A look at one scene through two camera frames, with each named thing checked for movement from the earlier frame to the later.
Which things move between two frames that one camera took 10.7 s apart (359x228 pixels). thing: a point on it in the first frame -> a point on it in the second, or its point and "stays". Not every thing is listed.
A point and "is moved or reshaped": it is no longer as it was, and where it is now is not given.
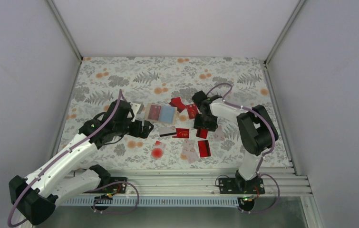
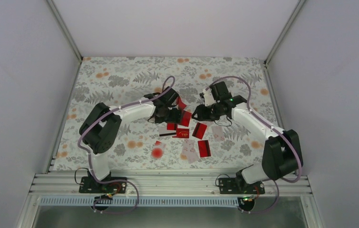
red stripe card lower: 204,148 stays
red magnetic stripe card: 201,133 is moved or reshaped
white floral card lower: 189,152 stays
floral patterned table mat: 162,90 stays
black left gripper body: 135,132 -> 166,117
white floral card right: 218,134 stays
